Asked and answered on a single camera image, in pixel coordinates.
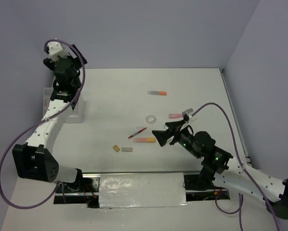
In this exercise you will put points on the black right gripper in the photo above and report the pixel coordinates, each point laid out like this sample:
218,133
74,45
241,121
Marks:
162,135

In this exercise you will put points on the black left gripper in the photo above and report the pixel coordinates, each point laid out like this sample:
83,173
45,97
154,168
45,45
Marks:
48,64

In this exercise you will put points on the pink orange highlighter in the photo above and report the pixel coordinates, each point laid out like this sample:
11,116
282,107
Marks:
144,140

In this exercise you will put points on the red pen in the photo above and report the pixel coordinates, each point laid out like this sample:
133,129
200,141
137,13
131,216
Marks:
138,132

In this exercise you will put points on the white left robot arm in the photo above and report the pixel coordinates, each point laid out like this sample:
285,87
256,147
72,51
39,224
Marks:
34,159

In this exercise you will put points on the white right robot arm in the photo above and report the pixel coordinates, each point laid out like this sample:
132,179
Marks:
220,169

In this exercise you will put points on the pink correction tape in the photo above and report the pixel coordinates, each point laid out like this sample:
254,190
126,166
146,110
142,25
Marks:
175,116

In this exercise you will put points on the clear tape roll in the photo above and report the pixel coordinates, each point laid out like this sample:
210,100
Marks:
150,119

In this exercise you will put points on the orange grey utility knife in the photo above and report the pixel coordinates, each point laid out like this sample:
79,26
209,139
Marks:
153,92

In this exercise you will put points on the grey eraser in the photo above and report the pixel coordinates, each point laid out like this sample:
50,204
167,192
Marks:
127,149

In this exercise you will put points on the white compartment box left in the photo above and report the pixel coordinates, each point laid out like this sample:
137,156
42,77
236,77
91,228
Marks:
47,92

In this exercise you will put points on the white compartment box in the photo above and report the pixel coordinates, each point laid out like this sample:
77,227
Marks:
47,92
78,112

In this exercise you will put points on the yellow eraser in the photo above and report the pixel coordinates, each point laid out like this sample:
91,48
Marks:
116,148

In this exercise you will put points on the white compartment box right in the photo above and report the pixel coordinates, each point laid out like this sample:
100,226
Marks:
78,112

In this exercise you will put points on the white taped cover panel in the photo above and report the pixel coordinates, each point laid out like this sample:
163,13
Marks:
142,190

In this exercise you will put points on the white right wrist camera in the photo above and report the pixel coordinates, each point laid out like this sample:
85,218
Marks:
188,116

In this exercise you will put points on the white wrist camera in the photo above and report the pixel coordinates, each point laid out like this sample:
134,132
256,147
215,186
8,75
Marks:
56,51
188,116

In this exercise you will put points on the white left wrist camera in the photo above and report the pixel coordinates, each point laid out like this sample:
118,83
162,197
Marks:
56,51

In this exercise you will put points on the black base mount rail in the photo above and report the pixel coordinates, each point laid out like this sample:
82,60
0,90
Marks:
88,195

